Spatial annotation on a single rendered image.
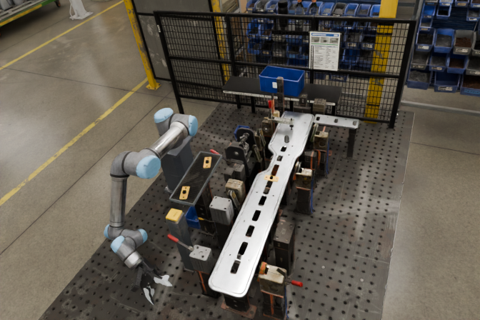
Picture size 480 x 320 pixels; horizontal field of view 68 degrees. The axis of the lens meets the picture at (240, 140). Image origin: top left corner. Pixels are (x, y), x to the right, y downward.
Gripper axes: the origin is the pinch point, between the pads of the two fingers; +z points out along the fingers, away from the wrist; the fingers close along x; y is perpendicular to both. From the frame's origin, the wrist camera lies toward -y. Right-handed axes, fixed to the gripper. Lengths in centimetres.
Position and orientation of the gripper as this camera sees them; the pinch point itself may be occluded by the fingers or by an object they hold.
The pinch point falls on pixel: (162, 296)
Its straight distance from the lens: 186.9
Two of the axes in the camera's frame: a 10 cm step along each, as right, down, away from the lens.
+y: 3.1, -1.3, 9.4
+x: -6.3, 7.2, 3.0
